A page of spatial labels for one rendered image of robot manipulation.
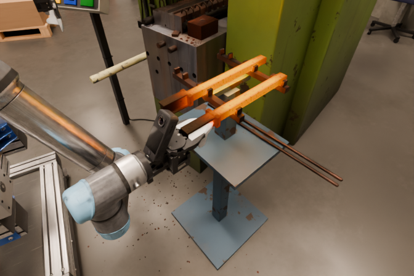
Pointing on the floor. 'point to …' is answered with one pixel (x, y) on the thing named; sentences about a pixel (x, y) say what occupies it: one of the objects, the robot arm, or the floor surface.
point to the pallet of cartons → (21, 14)
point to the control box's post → (109, 64)
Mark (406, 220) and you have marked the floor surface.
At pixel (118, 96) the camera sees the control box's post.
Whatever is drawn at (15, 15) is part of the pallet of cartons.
